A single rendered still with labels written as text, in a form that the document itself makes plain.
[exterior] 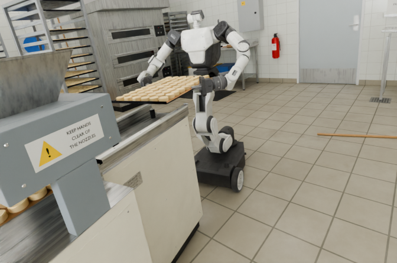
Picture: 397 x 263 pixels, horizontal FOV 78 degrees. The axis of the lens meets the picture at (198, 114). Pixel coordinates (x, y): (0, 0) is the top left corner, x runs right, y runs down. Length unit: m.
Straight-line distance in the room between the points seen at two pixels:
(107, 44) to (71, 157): 4.18
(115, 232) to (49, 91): 0.48
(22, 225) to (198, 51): 1.50
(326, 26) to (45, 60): 4.94
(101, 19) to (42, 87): 4.09
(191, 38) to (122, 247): 1.46
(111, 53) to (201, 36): 3.14
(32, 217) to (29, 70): 0.42
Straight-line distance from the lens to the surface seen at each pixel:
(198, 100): 2.03
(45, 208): 0.91
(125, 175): 1.14
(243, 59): 1.64
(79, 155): 0.74
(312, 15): 5.37
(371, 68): 5.25
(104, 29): 4.84
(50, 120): 0.68
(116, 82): 4.88
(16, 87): 0.76
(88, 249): 0.85
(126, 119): 1.52
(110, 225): 0.88
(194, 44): 1.92
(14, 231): 0.88
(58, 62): 0.80
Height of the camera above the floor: 1.32
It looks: 19 degrees down
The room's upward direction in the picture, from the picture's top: 8 degrees counter-clockwise
